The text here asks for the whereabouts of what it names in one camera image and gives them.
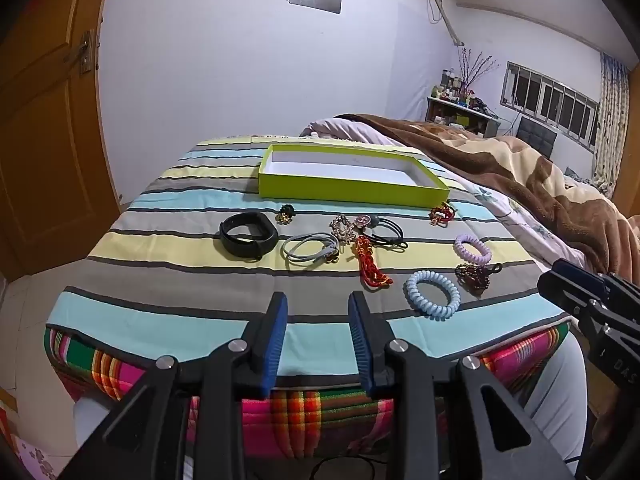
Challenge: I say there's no barred window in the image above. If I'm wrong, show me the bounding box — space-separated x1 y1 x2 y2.
500 61 600 153

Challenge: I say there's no pink floral quilt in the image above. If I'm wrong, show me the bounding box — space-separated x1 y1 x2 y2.
299 118 586 271

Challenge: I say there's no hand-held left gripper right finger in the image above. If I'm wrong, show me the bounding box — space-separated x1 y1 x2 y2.
348 291 576 480

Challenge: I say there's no striped bed sheet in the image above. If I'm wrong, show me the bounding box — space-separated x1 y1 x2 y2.
44 134 571 378

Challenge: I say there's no person's leg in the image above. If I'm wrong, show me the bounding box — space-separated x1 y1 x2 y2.
515 332 588 480

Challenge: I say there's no plaid mattress cover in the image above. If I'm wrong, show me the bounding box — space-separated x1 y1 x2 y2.
44 322 571 461

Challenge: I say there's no grey hair tie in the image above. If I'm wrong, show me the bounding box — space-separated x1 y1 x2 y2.
281 232 341 270

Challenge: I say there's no red gold hair tie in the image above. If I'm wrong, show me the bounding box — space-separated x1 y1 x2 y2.
428 201 458 227

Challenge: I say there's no group of bottles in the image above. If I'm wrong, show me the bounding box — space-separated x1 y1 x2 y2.
432 69 476 106

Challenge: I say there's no pink floral cloth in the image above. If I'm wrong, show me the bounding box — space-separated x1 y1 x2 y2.
0 385 61 480

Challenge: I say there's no black wristband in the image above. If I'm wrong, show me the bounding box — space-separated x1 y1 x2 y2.
219 213 279 259

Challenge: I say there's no black cable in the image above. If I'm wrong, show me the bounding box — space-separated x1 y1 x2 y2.
310 455 391 480

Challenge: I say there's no black chair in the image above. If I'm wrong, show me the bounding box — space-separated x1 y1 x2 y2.
516 116 558 161

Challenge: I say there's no vase of dried branches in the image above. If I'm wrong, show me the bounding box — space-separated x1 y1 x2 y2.
457 47 501 91

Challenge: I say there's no wooden door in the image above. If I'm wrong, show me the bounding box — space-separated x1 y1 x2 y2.
0 0 126 281

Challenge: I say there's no rhinestone hair clip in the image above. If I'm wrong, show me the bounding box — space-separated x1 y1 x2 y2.
328 214 357 248

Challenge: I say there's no blue spiral hair tie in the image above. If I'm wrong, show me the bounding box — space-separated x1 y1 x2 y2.
404 270 461 320

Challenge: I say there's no green shallow cardboard box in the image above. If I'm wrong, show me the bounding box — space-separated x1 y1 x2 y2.
258 143 451 207

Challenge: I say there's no red braided hair tie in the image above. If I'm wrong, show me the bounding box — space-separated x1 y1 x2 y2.
352 236 394 292

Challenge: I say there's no patterned curtain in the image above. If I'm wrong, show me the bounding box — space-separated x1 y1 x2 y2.
591 52 630 198

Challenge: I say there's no purple spiral hair tie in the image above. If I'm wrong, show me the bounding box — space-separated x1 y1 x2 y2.
453 233 491 265

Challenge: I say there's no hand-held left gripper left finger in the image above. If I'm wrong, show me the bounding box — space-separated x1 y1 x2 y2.
57 291 289 480

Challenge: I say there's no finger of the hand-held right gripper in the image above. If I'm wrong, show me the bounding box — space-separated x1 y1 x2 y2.
537 270 594 313
550 258 613 292

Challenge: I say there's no brown beaded hair tie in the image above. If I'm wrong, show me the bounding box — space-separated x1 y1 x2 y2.
454 262 503 296

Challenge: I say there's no black hair tie with charms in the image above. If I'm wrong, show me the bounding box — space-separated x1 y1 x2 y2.
354 213 408 253

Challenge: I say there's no metal door latch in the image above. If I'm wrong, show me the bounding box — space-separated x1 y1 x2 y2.
64 30 97 76

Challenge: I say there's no brown plush blanket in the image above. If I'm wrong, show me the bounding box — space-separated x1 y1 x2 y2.
332 114 640 291

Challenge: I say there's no white wall pipe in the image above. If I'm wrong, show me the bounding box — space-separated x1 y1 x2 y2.
427 0 463 46

